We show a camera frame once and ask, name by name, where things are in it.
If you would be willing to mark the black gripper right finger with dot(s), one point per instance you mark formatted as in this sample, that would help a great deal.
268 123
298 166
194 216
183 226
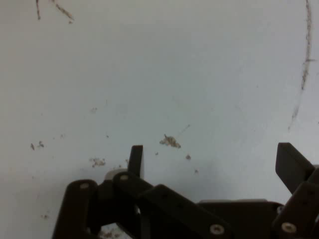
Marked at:
294 179

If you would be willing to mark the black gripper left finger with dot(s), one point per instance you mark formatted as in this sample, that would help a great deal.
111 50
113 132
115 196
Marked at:
159 206

